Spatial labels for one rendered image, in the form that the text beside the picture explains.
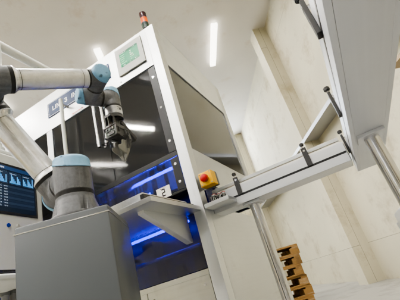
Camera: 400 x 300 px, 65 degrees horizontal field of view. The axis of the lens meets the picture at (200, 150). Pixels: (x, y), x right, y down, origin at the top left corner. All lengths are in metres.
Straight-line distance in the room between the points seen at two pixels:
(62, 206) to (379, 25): 0.89
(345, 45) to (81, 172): 0.80
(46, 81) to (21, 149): 0.25
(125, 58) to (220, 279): 1.43
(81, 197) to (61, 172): 0.11
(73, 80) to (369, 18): 1.00
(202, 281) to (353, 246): 4.12
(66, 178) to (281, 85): 5.52
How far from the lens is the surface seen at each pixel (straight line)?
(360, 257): 5.46
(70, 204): 1.00
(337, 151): 1.51
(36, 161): 1.22
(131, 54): 2.13
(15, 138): 1.25
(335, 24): 0.61
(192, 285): 1.56
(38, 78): 1.26
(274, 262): 1.55
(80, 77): 1.31
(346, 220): 5.50
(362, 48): 0.71
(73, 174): 1.04
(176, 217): 1.48
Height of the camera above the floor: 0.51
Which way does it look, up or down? 24 degrees up
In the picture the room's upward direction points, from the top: 17 degrees counter-clockwise
